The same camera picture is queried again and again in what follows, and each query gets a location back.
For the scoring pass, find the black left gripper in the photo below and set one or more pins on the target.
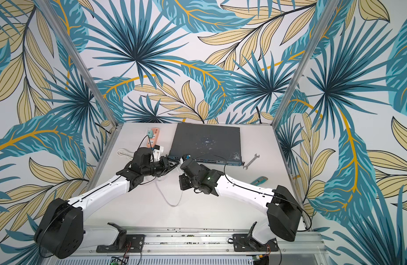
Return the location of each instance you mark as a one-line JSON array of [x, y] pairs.
[[174, 164]]

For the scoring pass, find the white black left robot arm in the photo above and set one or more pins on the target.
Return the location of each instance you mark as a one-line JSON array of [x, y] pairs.
[[61, 230]]

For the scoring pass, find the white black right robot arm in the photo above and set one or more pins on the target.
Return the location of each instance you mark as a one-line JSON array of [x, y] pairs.
[[282, 212]]

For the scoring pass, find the orange power strip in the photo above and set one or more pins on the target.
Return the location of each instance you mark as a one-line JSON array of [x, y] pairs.
[[153, 134]]

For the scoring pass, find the silver open-end wrench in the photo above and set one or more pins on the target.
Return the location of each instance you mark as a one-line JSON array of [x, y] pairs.
[[246, 166]]

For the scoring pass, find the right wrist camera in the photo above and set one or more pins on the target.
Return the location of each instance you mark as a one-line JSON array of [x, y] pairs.
[[191, 168]]

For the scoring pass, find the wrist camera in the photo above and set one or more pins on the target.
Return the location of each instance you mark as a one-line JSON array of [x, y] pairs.
[[191, 168], [144, 155]]

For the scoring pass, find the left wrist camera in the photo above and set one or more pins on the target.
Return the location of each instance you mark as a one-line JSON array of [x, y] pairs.
[[144, 155]]

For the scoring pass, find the grey blue network switch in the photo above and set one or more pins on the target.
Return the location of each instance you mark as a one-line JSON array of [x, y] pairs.
[[208, 144]]

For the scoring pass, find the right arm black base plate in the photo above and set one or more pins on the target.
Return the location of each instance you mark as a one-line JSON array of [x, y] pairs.
[[245, 243]]

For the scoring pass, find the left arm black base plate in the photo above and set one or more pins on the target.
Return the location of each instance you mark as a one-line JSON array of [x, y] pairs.
[[133, 243]]

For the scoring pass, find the aluminium front rail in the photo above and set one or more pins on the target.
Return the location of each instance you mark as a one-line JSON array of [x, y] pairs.
[[183, 241]]

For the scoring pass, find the left aluminium frame post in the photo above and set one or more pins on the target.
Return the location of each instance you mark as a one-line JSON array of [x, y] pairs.
[[57, 25]]

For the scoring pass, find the aluminium frame post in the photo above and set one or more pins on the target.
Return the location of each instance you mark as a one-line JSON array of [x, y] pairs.
[[305, 58], [57, 25]]

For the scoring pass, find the right aluminium frame post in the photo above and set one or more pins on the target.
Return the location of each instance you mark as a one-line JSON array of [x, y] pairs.
[[305, 58]]

